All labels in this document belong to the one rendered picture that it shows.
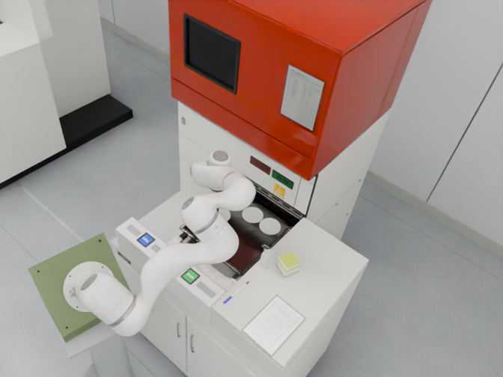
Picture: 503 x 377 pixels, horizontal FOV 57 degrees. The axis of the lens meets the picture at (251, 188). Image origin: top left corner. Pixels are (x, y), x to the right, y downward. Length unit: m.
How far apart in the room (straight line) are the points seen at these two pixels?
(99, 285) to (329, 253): 0.99
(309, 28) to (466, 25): 1.55
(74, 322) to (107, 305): 0.45
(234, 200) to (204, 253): 0.19
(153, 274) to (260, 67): 0.85
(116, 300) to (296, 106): 0.92
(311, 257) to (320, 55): 0.85
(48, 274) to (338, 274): 1.13
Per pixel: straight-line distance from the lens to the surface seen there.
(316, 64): 1.62
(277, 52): 1.71
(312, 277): 1.93
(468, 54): 3.10
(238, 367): 2.02
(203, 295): 1.84
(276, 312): 1.81
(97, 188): 3.57
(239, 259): 2.01
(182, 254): 1.43
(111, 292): 1.48
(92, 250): 1.88
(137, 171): 3.65
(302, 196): 2.05
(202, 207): 1.37
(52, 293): 1.88
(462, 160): 3.41
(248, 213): 2.17
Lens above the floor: 2.54
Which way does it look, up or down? 46 degrees down
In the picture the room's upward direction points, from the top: 8 degrees clockwise
